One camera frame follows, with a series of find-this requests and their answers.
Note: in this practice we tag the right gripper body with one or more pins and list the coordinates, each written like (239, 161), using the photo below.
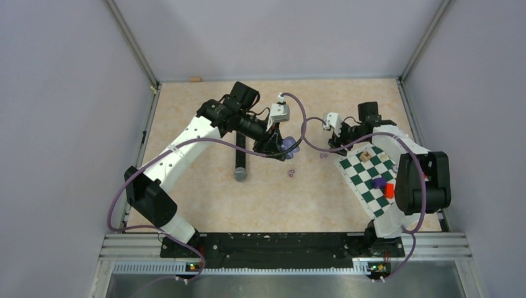
(349, 134)

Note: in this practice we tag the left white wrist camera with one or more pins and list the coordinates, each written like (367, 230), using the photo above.
(279, 112)

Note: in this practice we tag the black microphone grey head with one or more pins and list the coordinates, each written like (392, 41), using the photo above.
(240, 172)

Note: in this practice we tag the small orange block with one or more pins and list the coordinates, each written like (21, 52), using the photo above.
(389, 191)

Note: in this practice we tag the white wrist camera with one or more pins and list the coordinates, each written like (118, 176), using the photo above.
(332, 121)
(279, 112)

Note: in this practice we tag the grey slotted cable duct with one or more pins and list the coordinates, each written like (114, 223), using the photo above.
(186, 268)

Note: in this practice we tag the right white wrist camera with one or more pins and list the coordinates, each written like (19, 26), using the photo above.
(332, 121)

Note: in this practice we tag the purple chess piece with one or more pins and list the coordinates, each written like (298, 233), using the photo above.
(379, 183)

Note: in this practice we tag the wooden letter cube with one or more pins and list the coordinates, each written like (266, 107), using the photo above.
(365, 156)

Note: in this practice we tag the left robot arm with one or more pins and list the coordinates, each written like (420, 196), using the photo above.
(147, 191)

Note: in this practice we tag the green white chessboard mat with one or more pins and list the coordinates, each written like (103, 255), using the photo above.
(359, 176)

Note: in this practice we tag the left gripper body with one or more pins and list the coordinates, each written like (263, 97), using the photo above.
(261, 144)

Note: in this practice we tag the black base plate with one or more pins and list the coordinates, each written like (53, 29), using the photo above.
(284, 250)

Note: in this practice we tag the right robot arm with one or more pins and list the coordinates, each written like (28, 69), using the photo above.
(396, 181)

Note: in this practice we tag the grey purple earbud case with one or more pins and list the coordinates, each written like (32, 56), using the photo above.
(290, 145)

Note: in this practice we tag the aluminium frame rail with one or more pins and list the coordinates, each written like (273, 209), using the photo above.
(435, 246)

